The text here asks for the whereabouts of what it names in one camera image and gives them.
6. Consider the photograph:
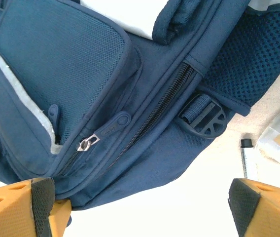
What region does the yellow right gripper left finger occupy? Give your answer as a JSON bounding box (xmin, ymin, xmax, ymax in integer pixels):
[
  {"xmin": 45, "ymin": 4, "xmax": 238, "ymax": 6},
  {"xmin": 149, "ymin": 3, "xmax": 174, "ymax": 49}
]
[{"xmin": 0, "ymin": 177, "xmax": 72, "ymax": 237}]

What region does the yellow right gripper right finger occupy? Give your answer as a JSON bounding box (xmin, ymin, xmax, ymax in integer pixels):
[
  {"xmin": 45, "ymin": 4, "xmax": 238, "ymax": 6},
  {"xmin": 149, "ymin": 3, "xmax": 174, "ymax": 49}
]
[{"xmin": 228, "ymin": 178, "xmax": 280, "ymax": 237}]

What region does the black white marker pen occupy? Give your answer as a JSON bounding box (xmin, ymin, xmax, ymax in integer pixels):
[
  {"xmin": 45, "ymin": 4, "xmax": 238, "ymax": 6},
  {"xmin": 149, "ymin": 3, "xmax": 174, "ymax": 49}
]
[{"xmin": 240, "ymin": 138, "xmax": 254, "ymax": 180}]

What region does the navy blue backpack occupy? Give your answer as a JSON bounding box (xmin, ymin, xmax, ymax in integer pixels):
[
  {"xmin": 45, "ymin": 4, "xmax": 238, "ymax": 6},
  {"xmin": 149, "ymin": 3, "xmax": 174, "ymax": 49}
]
[{"xmin": 0, "ymin": 0, "xmax": 280, "ymax": 212}]

